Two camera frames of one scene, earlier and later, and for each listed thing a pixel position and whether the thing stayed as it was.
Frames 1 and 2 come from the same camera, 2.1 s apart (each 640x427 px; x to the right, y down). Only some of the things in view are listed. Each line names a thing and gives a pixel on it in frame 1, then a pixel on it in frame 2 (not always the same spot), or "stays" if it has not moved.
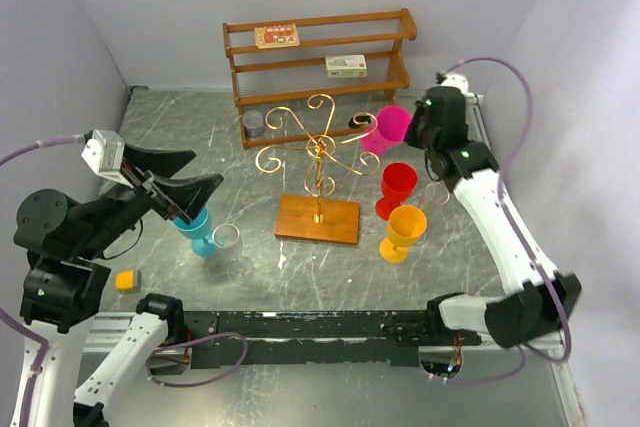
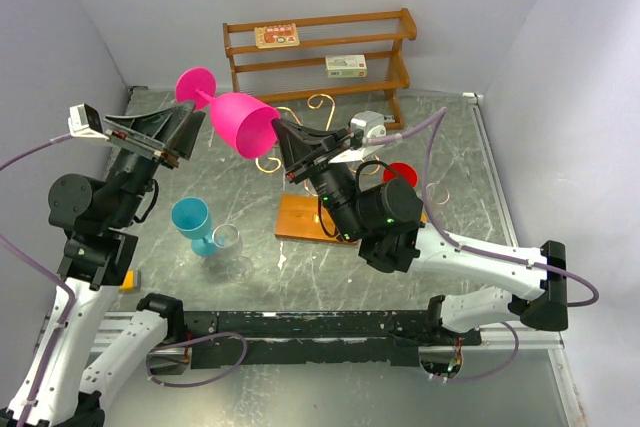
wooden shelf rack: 333,60 stays
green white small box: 346,66 stays
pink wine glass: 392,127 → 246,123
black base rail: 257,339 stays
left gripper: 185,196 → 164,123
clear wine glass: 228,241 stays
